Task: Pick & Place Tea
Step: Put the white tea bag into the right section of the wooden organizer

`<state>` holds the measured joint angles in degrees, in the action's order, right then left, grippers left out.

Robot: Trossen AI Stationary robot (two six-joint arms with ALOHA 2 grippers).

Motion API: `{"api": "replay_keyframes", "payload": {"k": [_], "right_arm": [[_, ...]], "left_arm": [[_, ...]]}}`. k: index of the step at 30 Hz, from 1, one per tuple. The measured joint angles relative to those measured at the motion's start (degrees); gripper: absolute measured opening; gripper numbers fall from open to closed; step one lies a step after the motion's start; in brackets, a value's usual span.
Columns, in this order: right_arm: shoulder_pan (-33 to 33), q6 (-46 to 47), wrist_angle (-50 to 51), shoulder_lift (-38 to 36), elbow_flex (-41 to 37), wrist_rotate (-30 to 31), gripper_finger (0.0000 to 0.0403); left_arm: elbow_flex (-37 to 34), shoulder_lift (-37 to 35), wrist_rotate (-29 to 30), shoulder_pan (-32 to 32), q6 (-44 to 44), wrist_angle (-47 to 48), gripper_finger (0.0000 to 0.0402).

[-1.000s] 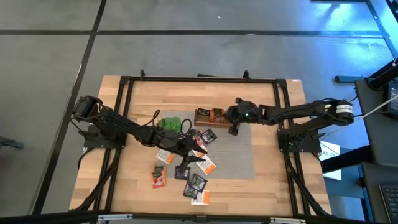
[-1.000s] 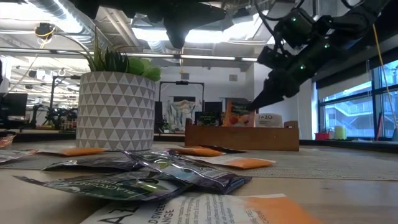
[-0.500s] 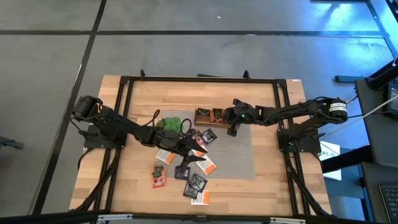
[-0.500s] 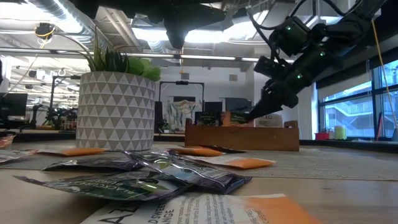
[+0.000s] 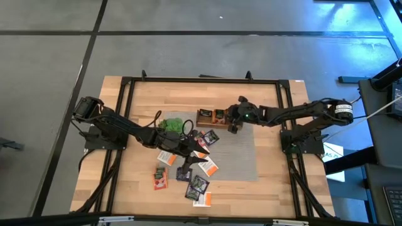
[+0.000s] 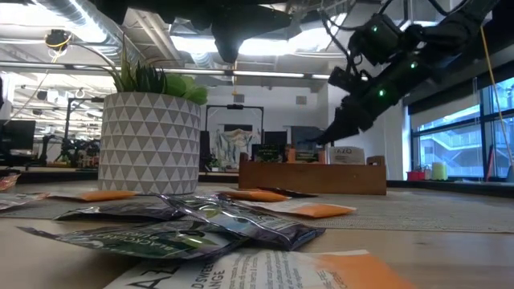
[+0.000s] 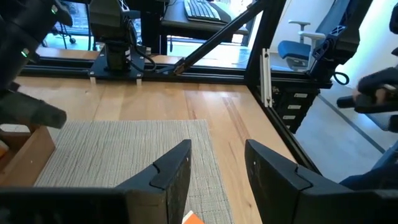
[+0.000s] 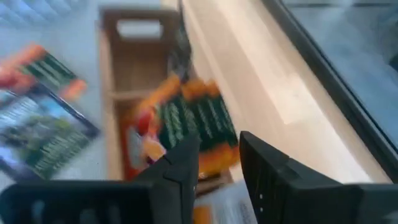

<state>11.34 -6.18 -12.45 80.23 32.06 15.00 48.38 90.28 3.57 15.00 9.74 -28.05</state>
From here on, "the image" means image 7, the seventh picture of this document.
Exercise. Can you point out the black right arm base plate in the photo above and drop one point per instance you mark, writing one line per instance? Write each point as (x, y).
(99, 70)

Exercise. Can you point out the person's hand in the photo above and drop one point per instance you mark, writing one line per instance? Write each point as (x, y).
(377, 93)

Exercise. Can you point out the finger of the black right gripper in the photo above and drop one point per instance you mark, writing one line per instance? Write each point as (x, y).
(31, 110)

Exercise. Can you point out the silver metal bracket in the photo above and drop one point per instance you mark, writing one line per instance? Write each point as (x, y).
(266, 77)

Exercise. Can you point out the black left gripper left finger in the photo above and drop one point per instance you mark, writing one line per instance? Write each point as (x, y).
(168, 186)

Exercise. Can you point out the wooden tea organizer box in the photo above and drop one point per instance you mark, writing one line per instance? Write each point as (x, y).
(28, 158)

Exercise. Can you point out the person's leg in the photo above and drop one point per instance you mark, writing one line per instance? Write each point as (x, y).
(373, 179)

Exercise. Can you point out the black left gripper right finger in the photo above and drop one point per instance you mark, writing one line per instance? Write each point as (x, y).
(273, 186)

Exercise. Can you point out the white orange tea packet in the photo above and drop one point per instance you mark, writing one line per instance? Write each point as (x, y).
(194, 219)

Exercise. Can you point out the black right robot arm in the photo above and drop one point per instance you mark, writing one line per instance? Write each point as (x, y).
(112, 21)

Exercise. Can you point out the black computer keyboard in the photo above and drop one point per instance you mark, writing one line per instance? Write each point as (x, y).
(202, 11)

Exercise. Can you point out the grey woven placemat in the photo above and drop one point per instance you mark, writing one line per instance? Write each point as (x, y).
(124, 149)

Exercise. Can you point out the blue office chair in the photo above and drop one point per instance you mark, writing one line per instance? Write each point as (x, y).
(292, 51)

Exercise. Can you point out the person's forearm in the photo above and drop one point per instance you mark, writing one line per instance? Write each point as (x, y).
(382, 77)

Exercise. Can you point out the black aluminium table frame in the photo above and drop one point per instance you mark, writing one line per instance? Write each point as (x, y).
(217, 77)

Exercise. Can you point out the black drawer unit white labels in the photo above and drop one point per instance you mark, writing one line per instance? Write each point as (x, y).
(295, 119)

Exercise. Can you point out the dark grey desk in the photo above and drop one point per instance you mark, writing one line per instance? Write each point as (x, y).
(192, 28)

